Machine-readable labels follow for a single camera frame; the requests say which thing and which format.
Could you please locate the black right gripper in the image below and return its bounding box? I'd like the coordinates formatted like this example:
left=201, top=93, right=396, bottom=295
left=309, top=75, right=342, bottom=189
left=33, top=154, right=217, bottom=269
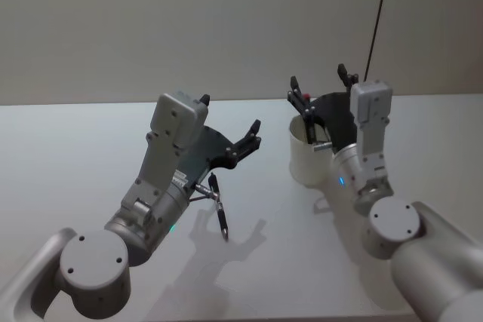
left=288, top=63, right=359, bottom=153

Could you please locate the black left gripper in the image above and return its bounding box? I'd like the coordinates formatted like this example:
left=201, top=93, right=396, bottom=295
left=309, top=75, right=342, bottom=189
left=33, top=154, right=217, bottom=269
left=173, top=94, right=262, bottom=190

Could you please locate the white round cup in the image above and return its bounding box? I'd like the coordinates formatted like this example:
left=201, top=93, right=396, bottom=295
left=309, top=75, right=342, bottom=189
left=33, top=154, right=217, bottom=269
left=288, top=114, right=337, bottom=189

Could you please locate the black pen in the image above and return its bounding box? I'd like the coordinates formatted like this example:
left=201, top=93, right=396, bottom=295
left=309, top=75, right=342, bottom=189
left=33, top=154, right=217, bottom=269
left=209, top=173, right=229, bottom=242

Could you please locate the thin black hanging cable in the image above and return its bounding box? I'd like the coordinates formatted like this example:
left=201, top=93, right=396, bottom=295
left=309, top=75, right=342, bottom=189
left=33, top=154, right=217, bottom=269
left=364, top=0, right=391, bottom=78

